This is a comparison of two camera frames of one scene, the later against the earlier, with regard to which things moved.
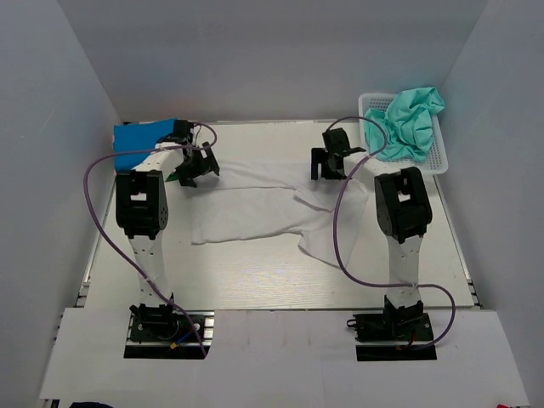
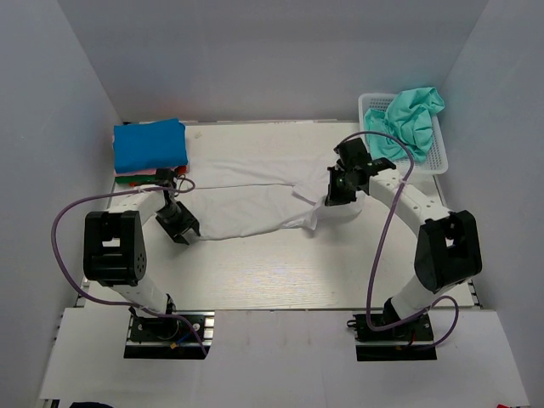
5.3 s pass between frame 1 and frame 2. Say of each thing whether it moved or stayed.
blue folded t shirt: stayed
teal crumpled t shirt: stayed
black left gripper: moved
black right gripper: moved
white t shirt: moved
